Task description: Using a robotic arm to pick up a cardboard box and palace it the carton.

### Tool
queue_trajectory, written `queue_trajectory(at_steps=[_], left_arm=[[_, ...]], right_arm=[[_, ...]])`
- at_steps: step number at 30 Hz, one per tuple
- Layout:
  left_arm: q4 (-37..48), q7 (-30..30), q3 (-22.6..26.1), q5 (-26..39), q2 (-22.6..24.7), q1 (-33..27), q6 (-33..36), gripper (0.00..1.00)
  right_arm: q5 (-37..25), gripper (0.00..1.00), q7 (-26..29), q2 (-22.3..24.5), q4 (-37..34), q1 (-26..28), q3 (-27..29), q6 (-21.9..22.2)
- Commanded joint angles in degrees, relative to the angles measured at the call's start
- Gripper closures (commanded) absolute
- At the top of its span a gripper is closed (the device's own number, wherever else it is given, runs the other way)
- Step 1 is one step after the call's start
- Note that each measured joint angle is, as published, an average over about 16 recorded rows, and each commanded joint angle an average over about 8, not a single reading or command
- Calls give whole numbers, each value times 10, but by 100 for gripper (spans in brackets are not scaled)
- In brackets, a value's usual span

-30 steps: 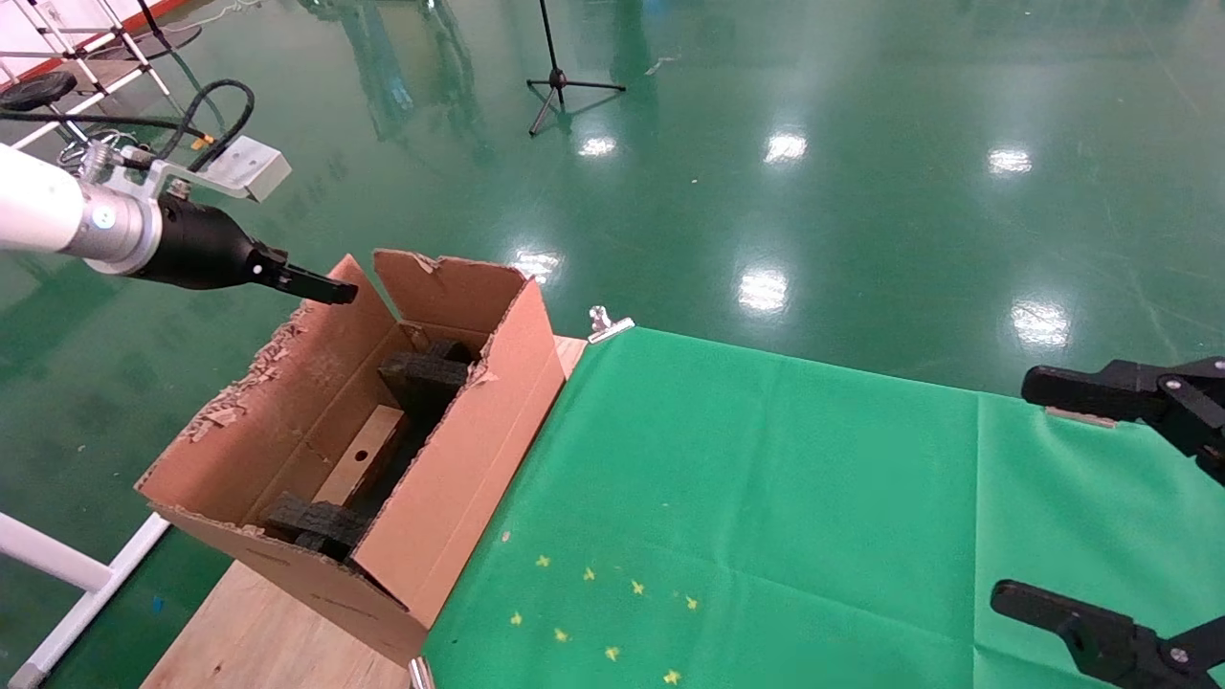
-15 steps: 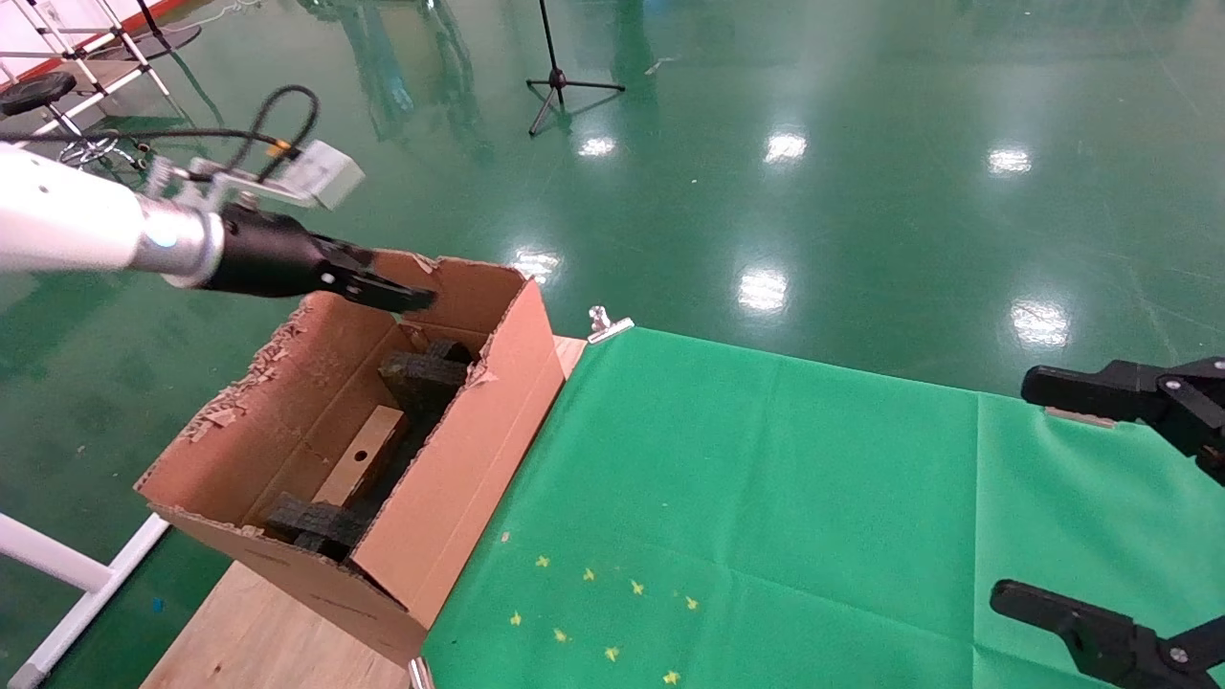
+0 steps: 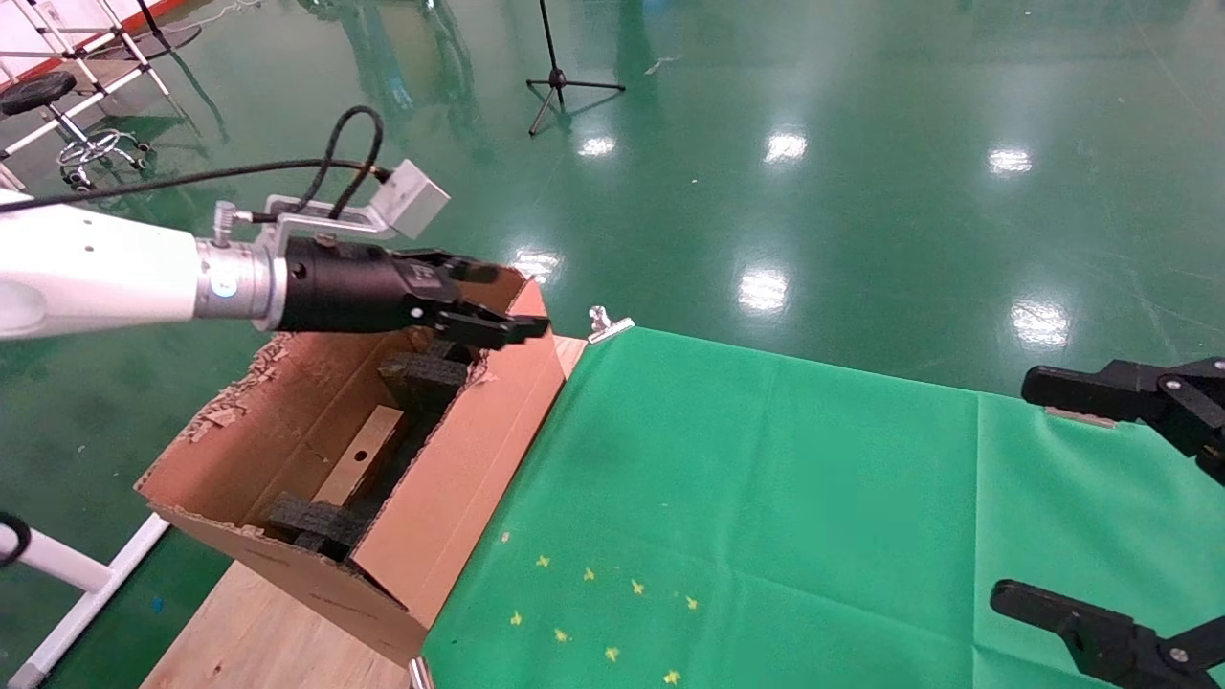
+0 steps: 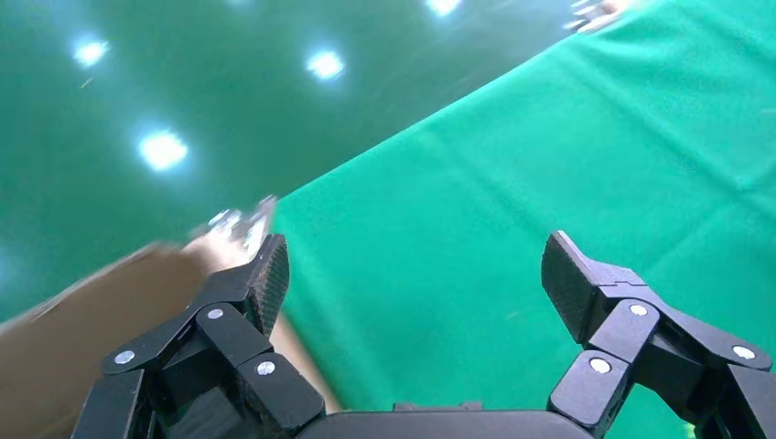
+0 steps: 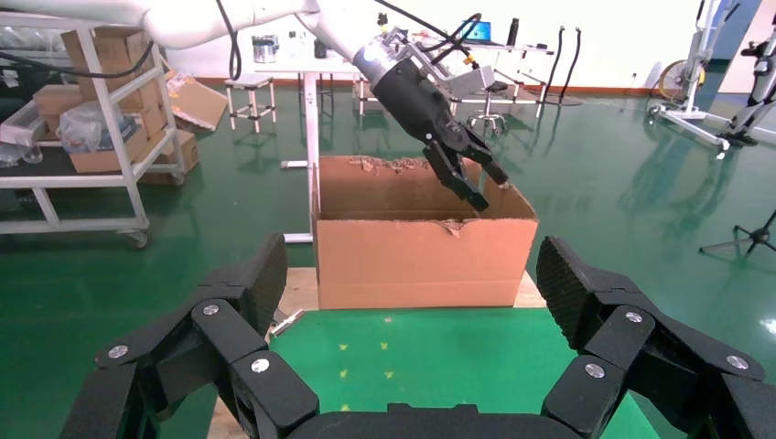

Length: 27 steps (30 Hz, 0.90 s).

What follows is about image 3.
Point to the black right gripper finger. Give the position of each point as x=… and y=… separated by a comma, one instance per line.
x=1101, y=641
x=1129, y=392

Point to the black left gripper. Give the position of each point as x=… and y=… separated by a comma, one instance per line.
x=354, y=287

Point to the tape cardboard box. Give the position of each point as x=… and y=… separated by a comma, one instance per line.
x=368, y=440

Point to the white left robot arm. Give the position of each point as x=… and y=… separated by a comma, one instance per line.
x=96, y=273

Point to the large open cardboard carton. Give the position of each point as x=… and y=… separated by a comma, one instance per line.
x=459, y=498

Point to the black foam block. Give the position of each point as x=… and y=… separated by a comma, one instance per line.
x=421, y=383
x=316, y=522

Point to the black tripod stand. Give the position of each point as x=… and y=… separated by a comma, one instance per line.
x=558, y=78

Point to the green table cloth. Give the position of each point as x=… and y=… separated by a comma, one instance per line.
x=813, y=498

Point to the black stand round base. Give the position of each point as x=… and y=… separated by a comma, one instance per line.
x=177, y=40

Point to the black round stool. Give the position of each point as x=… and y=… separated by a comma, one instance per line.
x=38, y=93

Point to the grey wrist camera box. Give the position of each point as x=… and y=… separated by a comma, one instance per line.
x=410, y=198

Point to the silver camera mount bracket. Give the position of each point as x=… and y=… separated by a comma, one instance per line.
x=316, y=222

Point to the white tube rack frame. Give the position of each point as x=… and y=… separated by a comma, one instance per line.
x=144, y=59

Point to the white tube support frame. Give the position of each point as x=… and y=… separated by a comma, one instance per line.
x=91, y=603

